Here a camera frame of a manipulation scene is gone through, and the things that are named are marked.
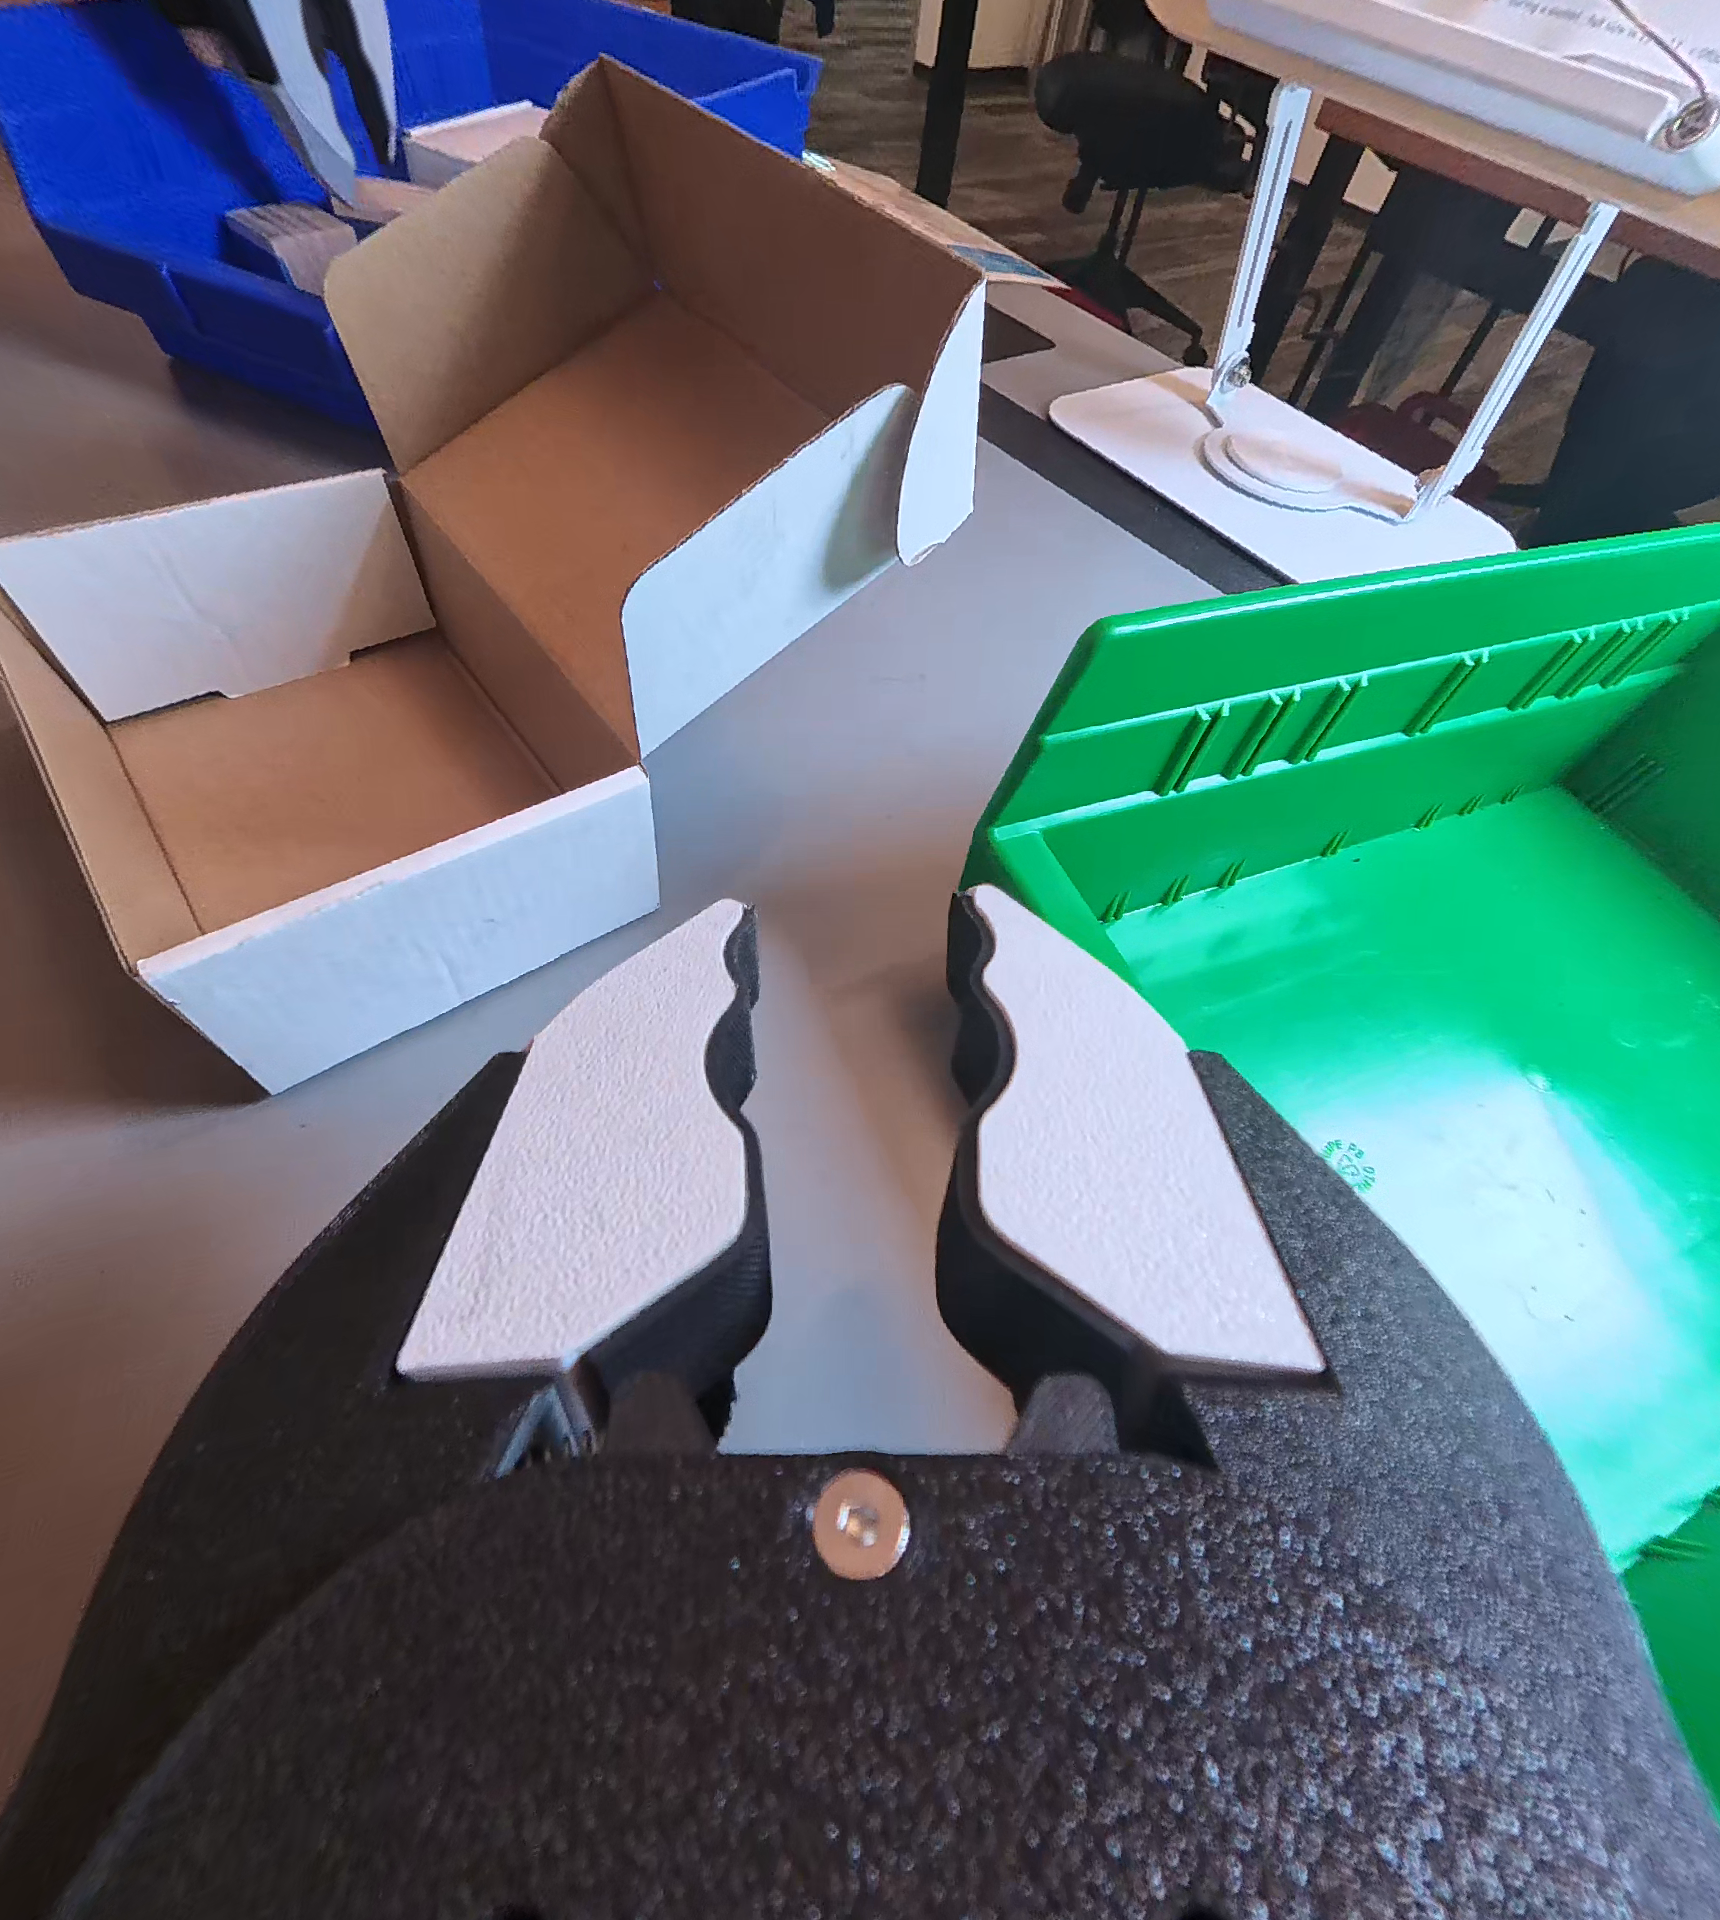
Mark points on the white desk stand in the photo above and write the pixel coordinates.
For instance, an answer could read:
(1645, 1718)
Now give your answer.
(1175, 435)

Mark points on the blue plastic bin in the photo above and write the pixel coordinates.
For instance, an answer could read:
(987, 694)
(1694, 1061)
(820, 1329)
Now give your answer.
(95, 194)

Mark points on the striped wooden cube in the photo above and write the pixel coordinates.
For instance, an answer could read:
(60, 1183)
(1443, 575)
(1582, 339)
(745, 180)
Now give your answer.
(282, 243)

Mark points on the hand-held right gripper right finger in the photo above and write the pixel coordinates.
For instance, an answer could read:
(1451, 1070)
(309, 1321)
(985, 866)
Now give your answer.
(1114, 1170)

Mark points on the small white cardboard box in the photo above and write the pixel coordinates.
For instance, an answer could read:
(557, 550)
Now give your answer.
(478, 146)

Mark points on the dark red bag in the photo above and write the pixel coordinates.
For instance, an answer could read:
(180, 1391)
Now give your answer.
(1414, 428)

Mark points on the printed paper sheet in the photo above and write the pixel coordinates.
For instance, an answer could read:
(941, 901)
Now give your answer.
(1701, 44)

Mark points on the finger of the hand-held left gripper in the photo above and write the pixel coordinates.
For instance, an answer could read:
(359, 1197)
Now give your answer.
(375, 75)
(292, 69)

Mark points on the black office chair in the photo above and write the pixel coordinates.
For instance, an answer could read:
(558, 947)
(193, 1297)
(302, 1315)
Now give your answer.
(1130, 113)

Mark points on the green plastic bin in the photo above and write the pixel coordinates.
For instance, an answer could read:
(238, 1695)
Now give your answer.
(1475, 1051)

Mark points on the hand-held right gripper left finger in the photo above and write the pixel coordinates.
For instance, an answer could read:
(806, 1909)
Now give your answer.
(591, 1170)

